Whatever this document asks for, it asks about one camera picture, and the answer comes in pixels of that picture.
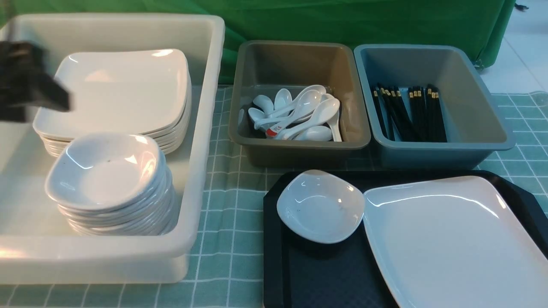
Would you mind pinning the stack of white square plates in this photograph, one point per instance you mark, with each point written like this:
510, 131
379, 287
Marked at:
145, 92

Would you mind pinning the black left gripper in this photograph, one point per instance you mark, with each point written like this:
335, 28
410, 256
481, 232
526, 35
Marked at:
25, 83

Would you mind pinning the brown plastic bin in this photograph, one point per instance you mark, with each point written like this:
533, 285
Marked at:
264, 68

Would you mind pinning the white bowl tray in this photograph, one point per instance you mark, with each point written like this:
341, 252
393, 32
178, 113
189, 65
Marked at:
101, 171
321, 207

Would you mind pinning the black chopstick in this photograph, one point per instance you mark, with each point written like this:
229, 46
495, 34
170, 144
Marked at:
415, 132
387, 111

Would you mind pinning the green backdrop cloth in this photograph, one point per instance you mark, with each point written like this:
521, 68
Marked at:
476, 27

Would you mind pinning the black serving tray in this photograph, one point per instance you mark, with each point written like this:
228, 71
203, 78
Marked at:
299, 273

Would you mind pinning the bundle of black chopsticks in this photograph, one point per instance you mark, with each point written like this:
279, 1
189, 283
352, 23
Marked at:
423, 105

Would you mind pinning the large white square plate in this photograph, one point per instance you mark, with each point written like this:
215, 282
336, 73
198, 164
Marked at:
461, 242

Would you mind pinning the blue-grey plastic bin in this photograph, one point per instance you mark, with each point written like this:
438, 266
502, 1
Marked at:
473, 124

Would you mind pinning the green checked tablecloth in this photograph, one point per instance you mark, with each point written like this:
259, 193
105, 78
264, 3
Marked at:
226, 260

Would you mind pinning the white ceramic spoon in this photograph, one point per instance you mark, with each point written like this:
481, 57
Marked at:
304, 106

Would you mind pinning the large white plastic tub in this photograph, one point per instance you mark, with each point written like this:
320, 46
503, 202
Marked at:
37, 245

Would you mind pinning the pile of white spoons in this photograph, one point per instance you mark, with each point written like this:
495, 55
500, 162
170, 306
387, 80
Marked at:
320, 126

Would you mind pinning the stack of white bowls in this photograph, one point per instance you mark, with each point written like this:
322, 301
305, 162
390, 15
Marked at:
153, 215

